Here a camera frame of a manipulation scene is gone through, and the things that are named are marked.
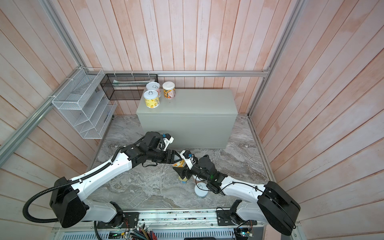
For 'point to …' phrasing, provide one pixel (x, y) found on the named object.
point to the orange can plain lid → (181, 164)
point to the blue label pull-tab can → (200, 193)
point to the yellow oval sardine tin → (184, 180)
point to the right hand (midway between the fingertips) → (179, 161)
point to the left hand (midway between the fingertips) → (176, 162)
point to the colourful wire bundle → (143, 232)
